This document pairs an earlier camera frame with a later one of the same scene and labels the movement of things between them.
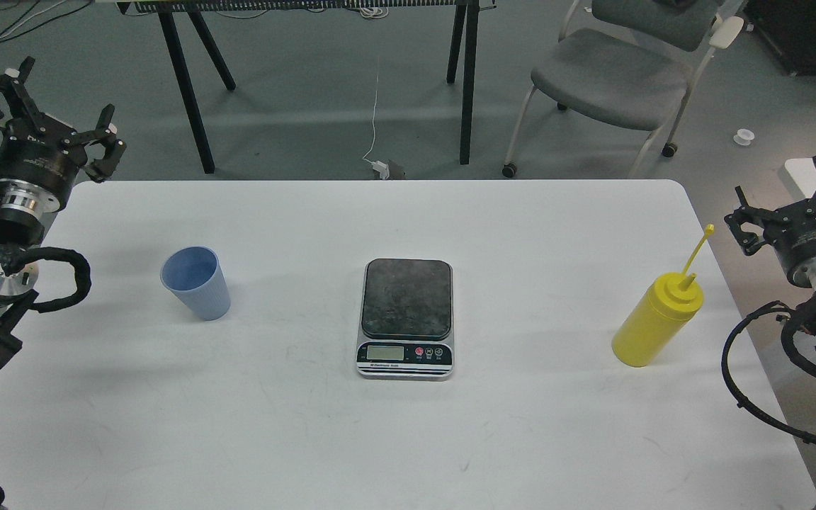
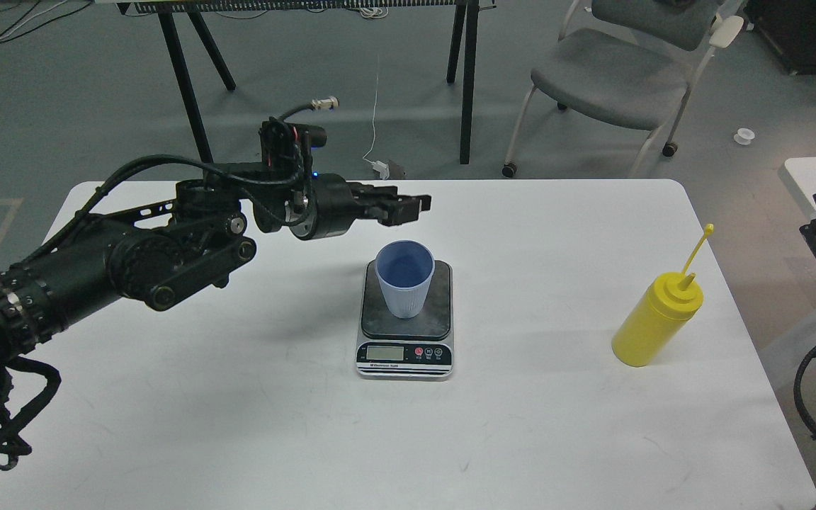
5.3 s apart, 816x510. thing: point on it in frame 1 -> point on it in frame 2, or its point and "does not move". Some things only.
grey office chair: (634, 64) does not move
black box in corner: (809, 37) does not move
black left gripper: (35, 164) -> (329, 206)
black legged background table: (171, 10) does not move
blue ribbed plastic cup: (194, 273) -> (404, 268)
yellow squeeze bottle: (667, 307) does not move
